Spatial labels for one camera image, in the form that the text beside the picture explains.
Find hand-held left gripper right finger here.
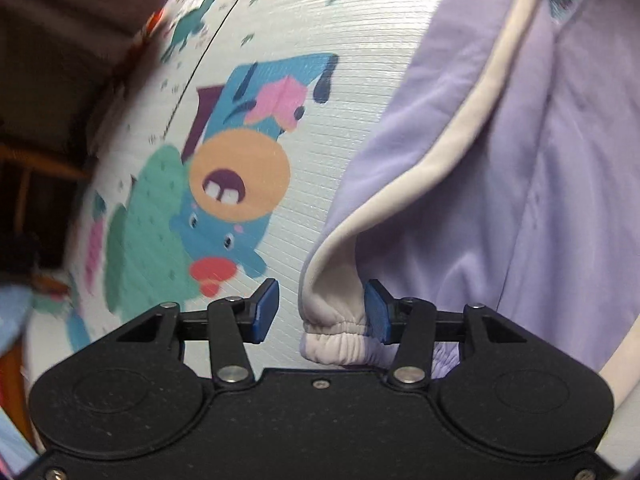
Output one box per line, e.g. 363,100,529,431
364,278,528,391

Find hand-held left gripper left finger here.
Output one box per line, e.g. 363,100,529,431
116,278,280,389

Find lilac pants with white stripe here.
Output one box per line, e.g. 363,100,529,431
298,0,640,413

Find cartoon printed play mat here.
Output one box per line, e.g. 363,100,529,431
22,0,601,453

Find pink and blue blanket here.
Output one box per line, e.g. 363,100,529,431
0,284,37,468

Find wooden chair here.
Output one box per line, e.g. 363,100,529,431
0,141,92,241

